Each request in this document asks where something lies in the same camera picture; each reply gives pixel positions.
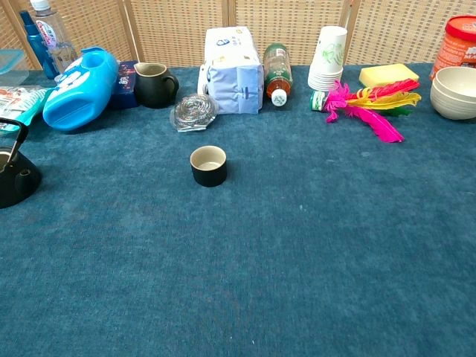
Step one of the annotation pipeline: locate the dark blue small box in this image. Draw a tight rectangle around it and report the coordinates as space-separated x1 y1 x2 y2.
108 60 140 110

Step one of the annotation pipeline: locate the black ceramic pitcher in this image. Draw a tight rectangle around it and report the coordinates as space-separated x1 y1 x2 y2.
133 62 180 109

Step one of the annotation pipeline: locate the teal snack package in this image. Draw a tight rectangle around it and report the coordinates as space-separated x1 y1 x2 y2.
0 86 55 134

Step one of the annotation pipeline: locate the colourful feather shuttlecock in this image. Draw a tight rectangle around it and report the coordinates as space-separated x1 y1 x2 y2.
309 78 422 144

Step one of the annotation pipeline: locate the clear water bottle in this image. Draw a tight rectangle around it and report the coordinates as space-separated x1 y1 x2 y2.
29 0 79 75

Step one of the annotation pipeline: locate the orange canister with red lid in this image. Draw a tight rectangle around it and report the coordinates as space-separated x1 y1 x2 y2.
430 15 476 81

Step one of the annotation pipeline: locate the blue table cloth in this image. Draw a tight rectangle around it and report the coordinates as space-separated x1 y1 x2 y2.
0 62 476 357

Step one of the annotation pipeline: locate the blue detergent bottle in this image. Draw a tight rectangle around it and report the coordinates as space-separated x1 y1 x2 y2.
42 46 120 132

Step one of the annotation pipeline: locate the stack of white paper cups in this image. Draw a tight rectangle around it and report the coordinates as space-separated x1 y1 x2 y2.
307 25 348 92

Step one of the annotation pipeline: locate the clear plastic food container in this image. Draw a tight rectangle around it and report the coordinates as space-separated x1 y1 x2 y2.
0 49 30 87

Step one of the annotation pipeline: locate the stack of beige bowls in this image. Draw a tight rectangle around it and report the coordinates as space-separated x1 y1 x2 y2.
430 66 476 120

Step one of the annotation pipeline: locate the white tissue pack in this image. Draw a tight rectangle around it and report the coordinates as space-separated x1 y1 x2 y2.
196 25 265 115

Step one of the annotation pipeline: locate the steel wool scrubber in wrap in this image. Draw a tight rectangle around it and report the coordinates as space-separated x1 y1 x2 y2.
170 93 219 133

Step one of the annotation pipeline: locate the black teapot with handle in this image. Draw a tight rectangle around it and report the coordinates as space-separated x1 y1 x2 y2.
0 117 42 210

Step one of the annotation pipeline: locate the woven rattan folding screen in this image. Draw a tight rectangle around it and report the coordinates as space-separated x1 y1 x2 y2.
0 0 476 71

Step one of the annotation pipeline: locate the green label tea bottle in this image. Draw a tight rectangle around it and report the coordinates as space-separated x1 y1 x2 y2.
263 42 294 107

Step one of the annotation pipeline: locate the blue spray bottle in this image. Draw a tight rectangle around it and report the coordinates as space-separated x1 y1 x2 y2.
19 10 60 80

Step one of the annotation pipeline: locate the yellow sponge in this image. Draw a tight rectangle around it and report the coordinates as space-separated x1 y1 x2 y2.
358 63 420 89

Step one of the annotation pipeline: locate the black ceramic teacup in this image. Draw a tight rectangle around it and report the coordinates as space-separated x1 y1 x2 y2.
189 145 228 188

